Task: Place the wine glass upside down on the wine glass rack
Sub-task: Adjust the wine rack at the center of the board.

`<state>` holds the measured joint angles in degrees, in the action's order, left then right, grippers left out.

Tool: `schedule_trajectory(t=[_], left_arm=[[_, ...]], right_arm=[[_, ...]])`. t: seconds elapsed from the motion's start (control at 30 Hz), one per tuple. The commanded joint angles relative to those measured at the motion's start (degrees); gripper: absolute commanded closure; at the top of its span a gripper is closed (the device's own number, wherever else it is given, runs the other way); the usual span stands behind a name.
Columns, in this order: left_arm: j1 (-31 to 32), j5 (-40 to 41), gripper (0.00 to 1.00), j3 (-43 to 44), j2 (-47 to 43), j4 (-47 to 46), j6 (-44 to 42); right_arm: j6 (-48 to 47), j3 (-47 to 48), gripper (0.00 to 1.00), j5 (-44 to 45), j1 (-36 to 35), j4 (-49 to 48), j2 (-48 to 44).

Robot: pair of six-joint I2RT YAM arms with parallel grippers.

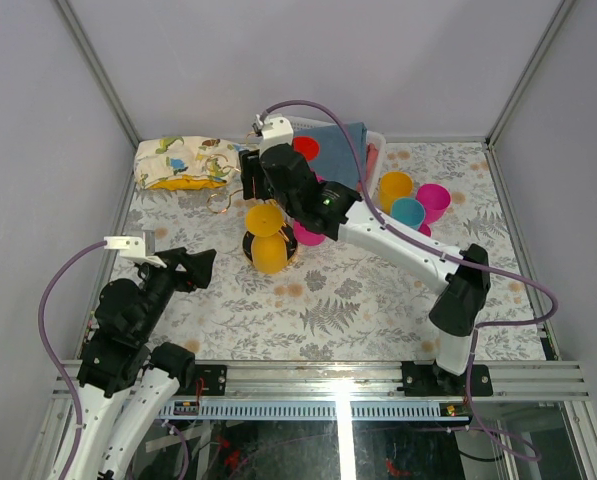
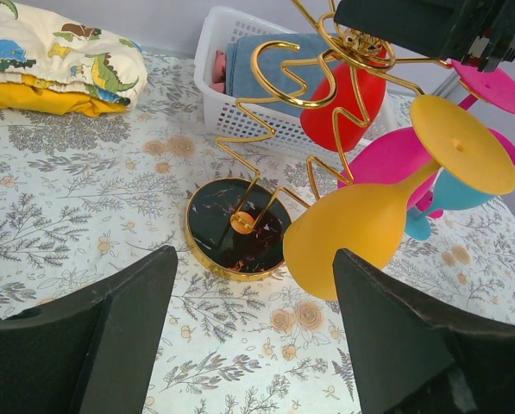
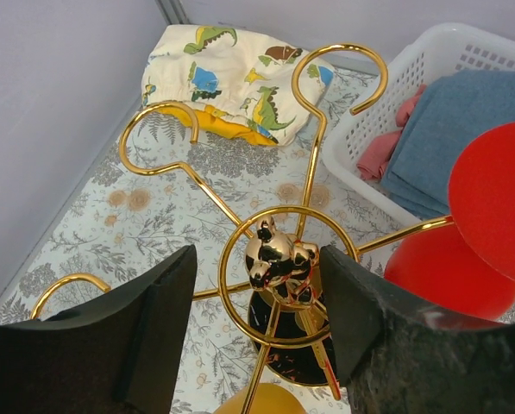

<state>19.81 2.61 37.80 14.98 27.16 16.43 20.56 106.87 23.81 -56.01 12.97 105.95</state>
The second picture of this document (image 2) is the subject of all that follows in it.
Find red plastic wine glass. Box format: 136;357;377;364
300;62;386;152

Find magenta plastic goblet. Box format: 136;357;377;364
349;127;515;212
416;57;515;219

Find yellow plastic goblet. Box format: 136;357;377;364
283;95;515;300

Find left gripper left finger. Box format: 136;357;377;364
0;246;178;413

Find dinosaur print cloth bag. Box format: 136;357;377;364
0;1;148;116

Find gold wine glass rack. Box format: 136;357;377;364
183;0;452;283

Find white plastic basket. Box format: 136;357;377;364
193;5;400;159

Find blue folded cloth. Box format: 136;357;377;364
225;34;328;118

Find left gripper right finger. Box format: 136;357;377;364
333;249;515;413

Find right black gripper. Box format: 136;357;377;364
334;0;515;72

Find blue plastic goblet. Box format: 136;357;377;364
405;170;494;241

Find pink folded cloth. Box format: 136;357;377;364
210;50;227;94

